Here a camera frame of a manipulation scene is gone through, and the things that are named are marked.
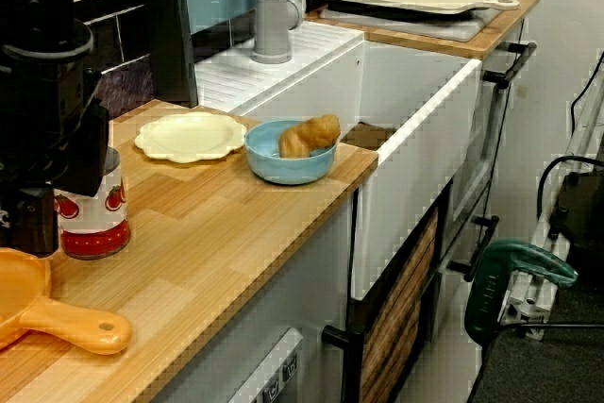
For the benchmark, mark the grey toy dishwasher front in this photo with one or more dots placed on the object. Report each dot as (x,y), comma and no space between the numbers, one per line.
(278,370)

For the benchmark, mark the brown toy croissant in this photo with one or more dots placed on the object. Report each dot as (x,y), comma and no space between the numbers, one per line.
(309,136)

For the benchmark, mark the light blue bowl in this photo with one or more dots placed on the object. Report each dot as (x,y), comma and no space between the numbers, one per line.
(288,169)

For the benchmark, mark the wooden slat drawer front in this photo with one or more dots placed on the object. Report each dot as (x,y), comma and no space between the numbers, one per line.
(401,304)

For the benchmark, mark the aluminium frame rail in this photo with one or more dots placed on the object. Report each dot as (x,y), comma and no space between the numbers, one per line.
(566,186)

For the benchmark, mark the tomato soup can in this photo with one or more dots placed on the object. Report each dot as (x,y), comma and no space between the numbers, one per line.
(99,223)

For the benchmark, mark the grey toy faucet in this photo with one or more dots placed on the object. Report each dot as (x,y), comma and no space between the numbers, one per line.
(271,21)

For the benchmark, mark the white toy sink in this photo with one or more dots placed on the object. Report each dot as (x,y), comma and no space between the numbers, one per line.
(415,162)

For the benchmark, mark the dark upright panel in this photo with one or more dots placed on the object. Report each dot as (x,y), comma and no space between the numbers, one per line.
(172,54)

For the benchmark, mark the cream scalloped plate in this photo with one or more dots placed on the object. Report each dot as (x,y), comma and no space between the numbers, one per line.
(189,139)

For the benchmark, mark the orange toy frying pan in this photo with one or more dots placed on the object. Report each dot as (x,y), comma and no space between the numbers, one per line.
(28,299)

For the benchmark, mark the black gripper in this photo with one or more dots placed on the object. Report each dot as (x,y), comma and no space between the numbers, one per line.
(33,129)

